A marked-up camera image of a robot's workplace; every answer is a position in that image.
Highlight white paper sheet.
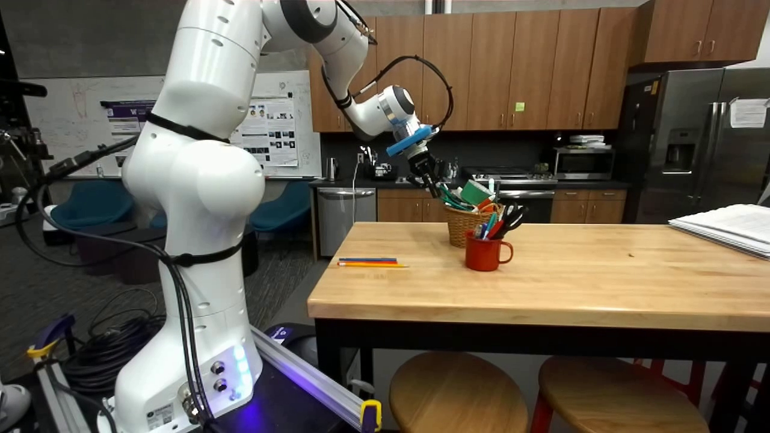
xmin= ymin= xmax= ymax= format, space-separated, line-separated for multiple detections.
xmin=726 ymin=97 xmax=770 ymax=131

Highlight purple header poster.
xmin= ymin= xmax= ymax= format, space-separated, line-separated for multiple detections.
xmin=98 ymin=97 xmax=156 ymax=140

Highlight black oven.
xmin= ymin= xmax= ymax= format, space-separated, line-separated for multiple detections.
xmin=495 ymin=186 xmax=555 ymax=224

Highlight white whiteboard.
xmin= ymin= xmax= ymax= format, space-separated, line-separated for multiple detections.
xmin=21 ymin=70 xmax=322 ymax=182

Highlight red mug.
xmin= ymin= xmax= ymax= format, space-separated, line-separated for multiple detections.
xmin=464 ymin=229 xmax=514 ymax=274

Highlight wooden butcher block table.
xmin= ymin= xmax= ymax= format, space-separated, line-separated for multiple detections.
xmin=305 ymin=220 xmax=770 ymax=433

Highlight black tripod equipment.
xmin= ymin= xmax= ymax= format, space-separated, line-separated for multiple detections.
xmin=0 ymin=21 xmax=51 ymax=212

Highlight green box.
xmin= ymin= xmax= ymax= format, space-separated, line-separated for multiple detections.
xmin=459 ymin=180 xmax=498 ymax=212

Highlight wooden wall cabinets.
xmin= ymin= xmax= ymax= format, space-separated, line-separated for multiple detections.
xmin=305 ymin=7 xmax=644 ymax=135

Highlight white printed poster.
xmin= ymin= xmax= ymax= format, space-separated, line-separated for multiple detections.
xmin=235 ymin=95 xmax=300 ymax=173

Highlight black handled scissors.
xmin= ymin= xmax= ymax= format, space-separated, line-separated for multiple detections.
xmin=498 ymin=199 xmax=529 ymax=241

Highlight stainless steel refrigerator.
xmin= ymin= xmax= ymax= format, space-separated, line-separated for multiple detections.
xmin=615 ymin=66 xmax=770 ymax=226

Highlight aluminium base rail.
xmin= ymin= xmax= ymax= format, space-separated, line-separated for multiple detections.
xmin=248 ymin=322 xmax=382 ymax=433

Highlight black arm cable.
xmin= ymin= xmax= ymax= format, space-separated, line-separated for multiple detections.
xmin=365 ymin=54 xmax=458 ymax=133

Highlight blue yellow clamp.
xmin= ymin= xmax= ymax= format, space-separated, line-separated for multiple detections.
xmin=21 ymin=312 xmax=80 ymax=368

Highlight wicker stationery basket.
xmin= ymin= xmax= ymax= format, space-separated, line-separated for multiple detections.
xmin=444 ymin=204 xmax=492 ymax=251

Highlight wooden base cabinet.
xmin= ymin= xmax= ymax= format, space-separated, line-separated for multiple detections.
xmin=376 ymin=188 xmax=452 ymax=224
xmin=549 ymin=188 xmax=631 ymax=226

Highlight round wooden stool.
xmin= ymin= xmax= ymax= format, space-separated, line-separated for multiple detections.
xmin=388 ymin=352 xmax=529 ymax=433
xmin=527 ymin=354 xmax=713 ymax=433

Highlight black cable coil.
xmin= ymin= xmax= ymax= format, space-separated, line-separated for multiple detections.
xmin=63 ymin=311 xmax=165 ymax=399

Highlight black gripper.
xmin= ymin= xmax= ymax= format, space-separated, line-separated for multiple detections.
xmin=407 ymin=146 xmax=461 ymax=202

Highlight wooden cabinet with handles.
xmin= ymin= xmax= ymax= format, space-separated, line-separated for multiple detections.
xmin=634 ymin=0 xmax=770 ymax=67

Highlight red metal chair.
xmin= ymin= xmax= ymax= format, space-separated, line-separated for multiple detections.
xmin=633 ymin=356 xmax=725 ymax=406

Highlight white paper stack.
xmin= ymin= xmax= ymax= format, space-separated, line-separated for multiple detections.
xmin=667 ymin=202 xmax=770 ymax=259

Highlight silver microwave oven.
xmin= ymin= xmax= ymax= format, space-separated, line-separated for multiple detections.
xmin=551 ymin=141 xmax=619 ymax=182

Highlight metal kitchen faucet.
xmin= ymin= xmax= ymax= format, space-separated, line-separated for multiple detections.
xmin=352 ymin=141 xmax=394 ymax=182

